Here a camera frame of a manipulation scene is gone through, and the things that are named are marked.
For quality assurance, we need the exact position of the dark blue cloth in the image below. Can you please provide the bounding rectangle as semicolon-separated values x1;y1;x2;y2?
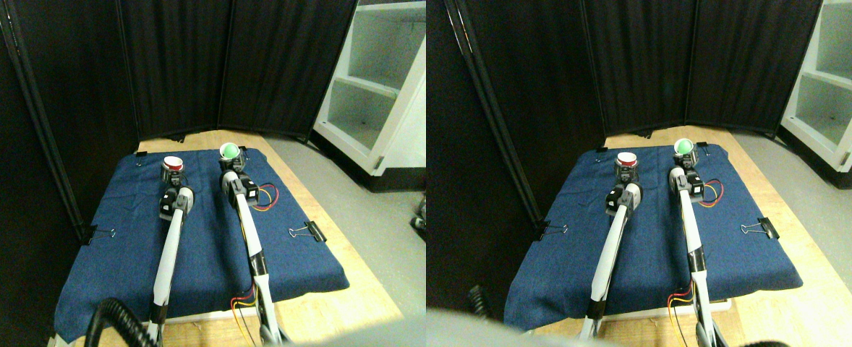
504;142;803;332
54;147;349;344

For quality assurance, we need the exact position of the white board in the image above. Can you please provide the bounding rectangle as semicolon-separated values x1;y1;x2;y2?
603;300;732;322

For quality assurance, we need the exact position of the black curtain stand pole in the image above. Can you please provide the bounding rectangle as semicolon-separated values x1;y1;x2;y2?
0;0;85;241
446;0;544;234

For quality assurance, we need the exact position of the red and yellow wire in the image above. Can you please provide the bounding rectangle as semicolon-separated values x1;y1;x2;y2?
231;286;264;347
256;182;280;212
668;282;702;347
701;179;725;209

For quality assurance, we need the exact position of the black ribbed hose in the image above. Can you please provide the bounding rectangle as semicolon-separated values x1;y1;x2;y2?
85;298;156;347
467;286;490;316

